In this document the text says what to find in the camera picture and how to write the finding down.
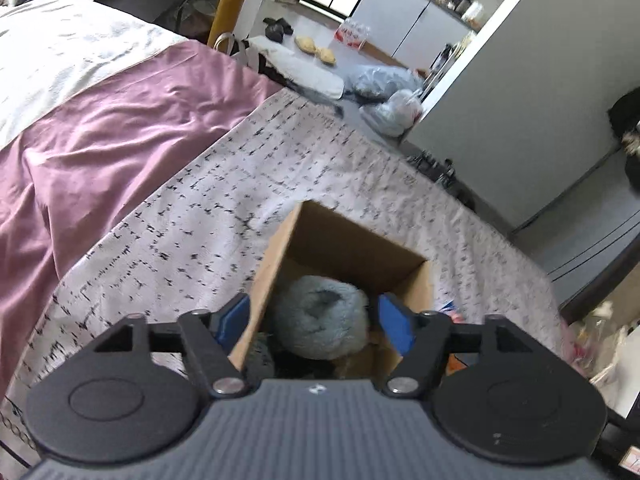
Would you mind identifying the grey plush toy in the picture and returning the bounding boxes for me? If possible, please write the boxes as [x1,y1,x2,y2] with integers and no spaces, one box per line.
[270,275,369,361]

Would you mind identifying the blue tissue packet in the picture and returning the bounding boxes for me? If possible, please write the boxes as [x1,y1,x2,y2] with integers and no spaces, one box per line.
[437,301,465,323]

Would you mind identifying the patterned white bedspread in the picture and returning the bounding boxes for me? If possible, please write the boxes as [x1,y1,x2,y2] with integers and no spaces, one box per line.
[1,90,564,478]

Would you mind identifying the brown cardboard box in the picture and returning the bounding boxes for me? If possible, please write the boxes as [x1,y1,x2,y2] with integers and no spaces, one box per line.
[230,200,434,368]

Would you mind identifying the pink satin sheet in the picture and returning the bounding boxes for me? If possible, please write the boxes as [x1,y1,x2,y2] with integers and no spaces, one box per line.
[1,41,278,382]

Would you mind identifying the white plastic bag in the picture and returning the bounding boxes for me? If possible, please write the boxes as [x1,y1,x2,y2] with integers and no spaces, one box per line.
[359,89,423,138]

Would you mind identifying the grey garbage bag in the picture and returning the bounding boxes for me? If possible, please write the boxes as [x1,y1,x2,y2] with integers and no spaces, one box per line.
[347,65,424,102]

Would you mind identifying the white floor mat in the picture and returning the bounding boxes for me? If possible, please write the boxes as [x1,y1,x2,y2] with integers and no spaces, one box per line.
[247,36,345,100]

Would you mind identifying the yellow slipper right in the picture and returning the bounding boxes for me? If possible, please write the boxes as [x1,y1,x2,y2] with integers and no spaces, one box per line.
[316,48,336,66]

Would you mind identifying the yellow slipper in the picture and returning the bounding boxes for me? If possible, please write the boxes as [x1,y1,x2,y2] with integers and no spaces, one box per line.
[294,36,317,55]
[316,48,336,66]

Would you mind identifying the black white hanging clothes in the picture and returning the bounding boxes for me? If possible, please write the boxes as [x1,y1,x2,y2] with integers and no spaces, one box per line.
[608,88,640,194]

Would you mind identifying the white kitchen cabinet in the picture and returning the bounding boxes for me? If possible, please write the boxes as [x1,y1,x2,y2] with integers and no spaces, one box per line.
[352,0,472,68]

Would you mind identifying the yellow slipper left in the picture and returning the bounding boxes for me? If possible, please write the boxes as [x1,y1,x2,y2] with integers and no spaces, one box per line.
[294,36,317,55]

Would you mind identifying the black slippers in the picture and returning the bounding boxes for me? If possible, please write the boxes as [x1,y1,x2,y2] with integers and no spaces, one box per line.
[262,18,294,44]

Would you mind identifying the bottled water pack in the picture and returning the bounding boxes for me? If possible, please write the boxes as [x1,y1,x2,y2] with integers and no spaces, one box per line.
[334,18,370,50]

